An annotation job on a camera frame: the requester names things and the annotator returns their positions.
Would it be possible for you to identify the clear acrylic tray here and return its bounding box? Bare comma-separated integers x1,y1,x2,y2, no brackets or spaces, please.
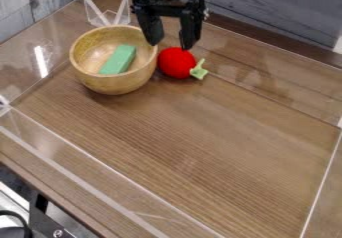
0,2,342,238

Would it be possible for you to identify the brown wooden bowl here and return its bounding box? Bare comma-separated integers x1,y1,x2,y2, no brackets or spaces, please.
69,25,157,95

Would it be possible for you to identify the clear acrylic corner bracket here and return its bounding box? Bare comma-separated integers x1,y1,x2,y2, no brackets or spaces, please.
82,0,130,27

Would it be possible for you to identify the black cable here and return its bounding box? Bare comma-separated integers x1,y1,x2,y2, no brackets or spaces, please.
0,210,34,238

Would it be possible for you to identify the black table leg bracket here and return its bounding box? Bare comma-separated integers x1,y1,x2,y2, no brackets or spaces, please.
29,193,76,238

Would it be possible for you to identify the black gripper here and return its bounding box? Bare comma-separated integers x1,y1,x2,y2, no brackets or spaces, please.
132,0,206,50

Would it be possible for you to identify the green rectangular block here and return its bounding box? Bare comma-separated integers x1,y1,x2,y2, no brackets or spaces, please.
98,45,136,75

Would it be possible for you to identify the red toy strawberry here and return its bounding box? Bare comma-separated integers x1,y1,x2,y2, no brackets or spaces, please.
157,47,208,80

